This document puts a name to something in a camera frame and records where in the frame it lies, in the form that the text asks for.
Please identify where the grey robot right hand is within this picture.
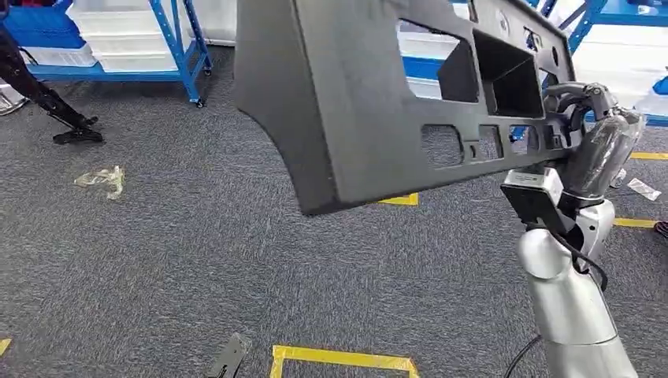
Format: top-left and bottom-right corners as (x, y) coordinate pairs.
(542, 81), (648, 198)

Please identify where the black plastic panel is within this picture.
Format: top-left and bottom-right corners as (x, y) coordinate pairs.
(233, 0), (581, 216)

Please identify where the white paper strip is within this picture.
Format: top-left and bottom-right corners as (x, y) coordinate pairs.
(625, 177), (662, 202)

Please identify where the blue metal shelf rack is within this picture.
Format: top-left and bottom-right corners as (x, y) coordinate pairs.
(4, 0), (214, 109)
(521, 0), (668, 128)

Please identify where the white plastic bin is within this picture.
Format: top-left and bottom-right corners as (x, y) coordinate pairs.
(66, 0), (158, 33)
(20, 44), (98, 68)
(78, 30), (181, 54)
(406, 76), (443, 100)
(92, 49), (183, 73)
(398, 20), (462, 61)

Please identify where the blue plastic bin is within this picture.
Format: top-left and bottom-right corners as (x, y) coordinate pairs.
(402, 56), (444, 82)
(4, 4), (87, 50)

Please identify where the black robot left foot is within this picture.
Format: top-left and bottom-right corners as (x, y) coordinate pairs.
(206, 332), (253, 378)

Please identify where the crumpled clear plastic scrap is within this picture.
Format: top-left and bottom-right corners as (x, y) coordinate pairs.
(73, 165), (126, 201)

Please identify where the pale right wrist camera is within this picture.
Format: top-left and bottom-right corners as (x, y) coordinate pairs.
(499, 166), (575, 235)

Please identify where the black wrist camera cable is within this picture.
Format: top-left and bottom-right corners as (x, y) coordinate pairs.
(524, 221), (610, 293)

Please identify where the black hanging robot cable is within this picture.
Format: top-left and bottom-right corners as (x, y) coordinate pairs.
(503, 335), (544, 378)

